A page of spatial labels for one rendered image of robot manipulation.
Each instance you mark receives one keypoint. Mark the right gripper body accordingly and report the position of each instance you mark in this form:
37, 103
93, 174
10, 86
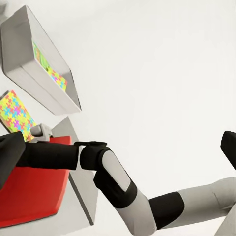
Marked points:
42, 155

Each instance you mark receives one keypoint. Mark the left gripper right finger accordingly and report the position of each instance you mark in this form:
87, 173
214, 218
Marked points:
228, 146

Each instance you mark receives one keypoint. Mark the desk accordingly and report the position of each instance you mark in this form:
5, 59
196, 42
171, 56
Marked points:
78, 207

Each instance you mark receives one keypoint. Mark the jigsaw puzzle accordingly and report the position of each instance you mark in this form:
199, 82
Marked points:
58, 79
15, 116

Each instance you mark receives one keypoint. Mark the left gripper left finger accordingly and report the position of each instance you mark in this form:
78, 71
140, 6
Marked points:
12, 147

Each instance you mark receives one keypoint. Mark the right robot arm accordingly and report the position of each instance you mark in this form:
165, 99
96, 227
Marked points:
141, 215

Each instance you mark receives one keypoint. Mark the board game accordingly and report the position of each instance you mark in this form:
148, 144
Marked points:
42, 60

